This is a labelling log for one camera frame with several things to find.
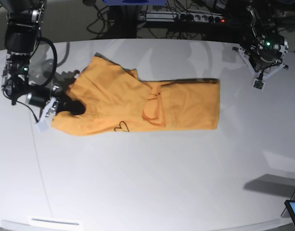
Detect tangled black cables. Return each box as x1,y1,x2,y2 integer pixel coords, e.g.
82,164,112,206
86,0,246,40

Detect white power strip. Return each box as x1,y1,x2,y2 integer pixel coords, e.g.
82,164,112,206
138,11,227,23

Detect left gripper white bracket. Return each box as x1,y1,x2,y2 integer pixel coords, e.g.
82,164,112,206
232,46,289,91

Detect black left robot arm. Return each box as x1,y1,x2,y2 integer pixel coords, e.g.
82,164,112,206
233,0,289,90

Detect yellow T-shirt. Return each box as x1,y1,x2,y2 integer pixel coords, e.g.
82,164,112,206
51,56,220,136

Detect white flat strip on table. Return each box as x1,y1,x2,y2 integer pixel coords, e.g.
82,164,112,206
27,216,82,227

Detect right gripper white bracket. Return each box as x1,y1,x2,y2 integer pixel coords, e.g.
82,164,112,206
35,84,86,133

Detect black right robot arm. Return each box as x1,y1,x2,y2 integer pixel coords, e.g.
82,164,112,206
0,0,86,132

